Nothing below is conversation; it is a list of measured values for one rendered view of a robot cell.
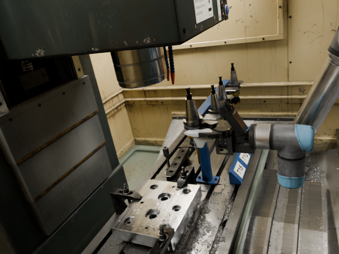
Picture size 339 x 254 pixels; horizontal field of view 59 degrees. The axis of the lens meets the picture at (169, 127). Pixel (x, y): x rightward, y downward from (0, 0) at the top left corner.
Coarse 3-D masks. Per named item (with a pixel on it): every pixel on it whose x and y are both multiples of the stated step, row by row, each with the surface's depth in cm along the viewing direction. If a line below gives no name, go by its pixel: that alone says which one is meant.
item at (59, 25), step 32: (0, 0) 87; (32, 0) 83; (64, 0) 78; (96, 0) 75; (128, 0) 71; (160, 0) 68; (192, 0) 75; (0, 32) 93; (32, 32) 88; (64, 32) 83; (96, 32) 79; (128, 32) 75; (160, 32) 71; (192, 32) 76
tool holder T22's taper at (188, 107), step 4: (188, 100) 89; (192, 100) 90; (188, 104) 90; (192, 104) 90; (188, 108) 90; (192, 108) 90; (196, 108) 91; (188, 112) 91; (192, 112) 90; (196, 112) 91; (188, 116) 91; (192, 116) 91; (196, 116) 91; (188, 120) 92; (192, 120) 91
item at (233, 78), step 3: (231, 72) 145; (234, 72) 145; (231, 75) 146; (234, 75) 145; (231, 78) 146; (234, 78) 146; (237, 78) 147; (231, 81) 147; (234, 81) 146; (237, 81) 147; (231, 84) 147; (234, 84) 146
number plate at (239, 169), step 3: (237, 162) 132; (237, 165) 131; (240, 165) 132; (234, 168) 128; (237, 168) 129; (240, 168) 131; (243, 168) 132; (237, 171) 128; (240, 171) 129; (243, 171) 131; (237, 174) 127; (240, 174) 128; (243, 174) 129; (240, 177) 127
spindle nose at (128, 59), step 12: (156, 48) 86; (120, 60) 85; (132, 60) 84; (144, 60) 84; (156, 60) 86; (120, 72) 87; (132, 72) 85; (144, 72) 85; (156, 72) 87; (120, 84) 91; (132, 84) 87; (144, 84) 87
